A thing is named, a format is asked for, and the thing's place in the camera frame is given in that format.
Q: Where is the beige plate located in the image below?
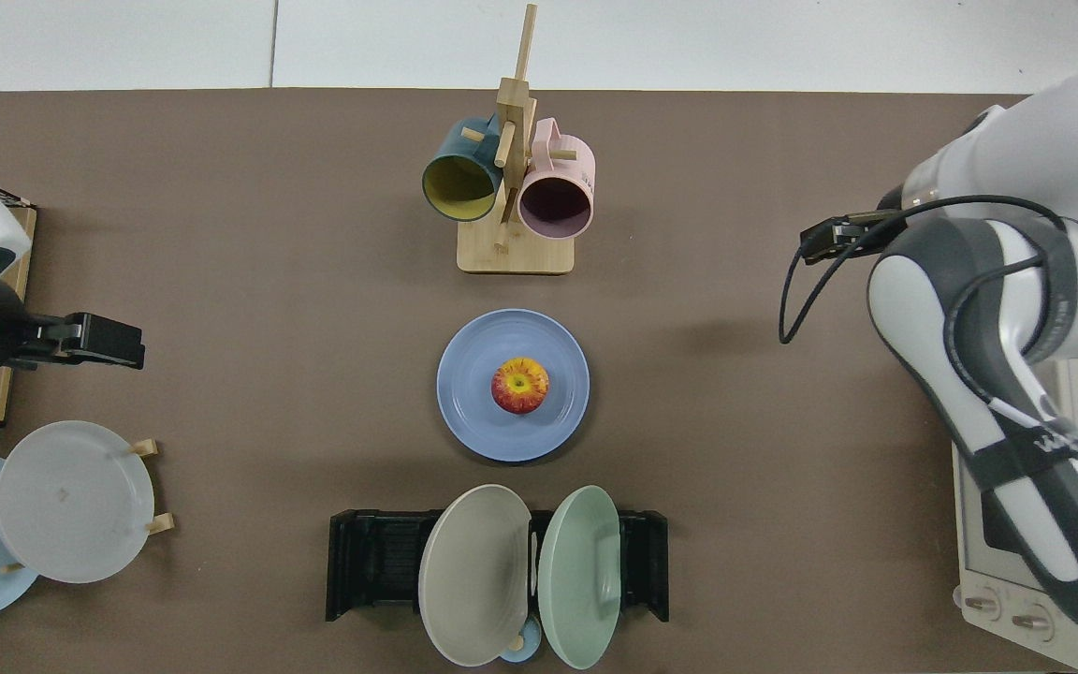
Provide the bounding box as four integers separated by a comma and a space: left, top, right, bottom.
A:
416, 483, 533, 668

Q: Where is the pale green plate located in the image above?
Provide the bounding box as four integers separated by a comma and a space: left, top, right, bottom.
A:
536, 484, 623, 671

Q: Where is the black dish rack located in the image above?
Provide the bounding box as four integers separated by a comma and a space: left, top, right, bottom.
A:
325, 507, 670, 624

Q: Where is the pink cup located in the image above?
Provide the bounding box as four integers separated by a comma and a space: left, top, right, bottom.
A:
517, 117, 597, 241

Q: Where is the grey white plate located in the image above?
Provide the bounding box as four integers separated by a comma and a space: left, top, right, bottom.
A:
0, 419, 156, 585

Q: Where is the red yellow apple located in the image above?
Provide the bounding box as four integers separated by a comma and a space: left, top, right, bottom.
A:
489, 356, 551, 416

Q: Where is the dark blue cup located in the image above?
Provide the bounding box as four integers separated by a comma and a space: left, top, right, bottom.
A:
421, 114, 506, 224

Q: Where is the brown table cloth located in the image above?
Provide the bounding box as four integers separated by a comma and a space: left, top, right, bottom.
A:
0, 88, 1071, 674

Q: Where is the pale toaster oven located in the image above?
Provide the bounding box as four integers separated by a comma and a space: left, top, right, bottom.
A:
950, 356, 1078, 671

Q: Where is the wooden cup stand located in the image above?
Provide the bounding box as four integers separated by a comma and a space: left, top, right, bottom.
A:
456, 4, 578, 276

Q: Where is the small blue round thing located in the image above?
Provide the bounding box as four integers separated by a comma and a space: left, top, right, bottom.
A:
499, 617, 544, 665

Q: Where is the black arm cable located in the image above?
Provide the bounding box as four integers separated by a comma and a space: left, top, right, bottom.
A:
777, 194, 1078, 488

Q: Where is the wooden plate rack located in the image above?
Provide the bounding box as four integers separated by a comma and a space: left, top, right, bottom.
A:
0, 437, 176, 575

